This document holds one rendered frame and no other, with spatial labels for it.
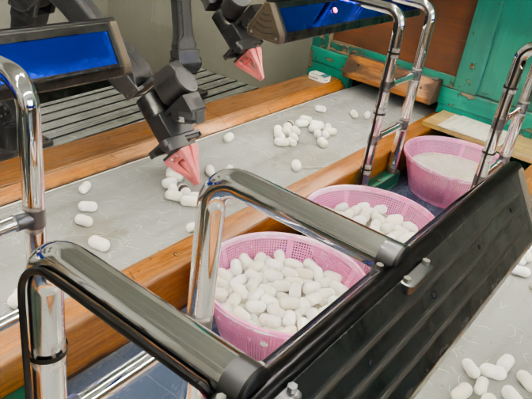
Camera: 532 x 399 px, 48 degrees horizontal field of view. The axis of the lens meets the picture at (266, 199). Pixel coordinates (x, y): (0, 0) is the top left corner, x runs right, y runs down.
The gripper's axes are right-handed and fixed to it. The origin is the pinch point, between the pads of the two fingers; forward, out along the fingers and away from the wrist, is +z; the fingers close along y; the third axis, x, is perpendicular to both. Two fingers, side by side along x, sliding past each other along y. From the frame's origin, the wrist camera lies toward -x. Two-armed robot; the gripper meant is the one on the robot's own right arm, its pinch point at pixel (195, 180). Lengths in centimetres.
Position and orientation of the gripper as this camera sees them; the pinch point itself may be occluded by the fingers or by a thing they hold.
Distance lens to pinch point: 122.0
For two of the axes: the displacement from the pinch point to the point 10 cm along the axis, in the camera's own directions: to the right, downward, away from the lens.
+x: -6.3, 3.9, 6.7
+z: 4.9, 8.7, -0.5
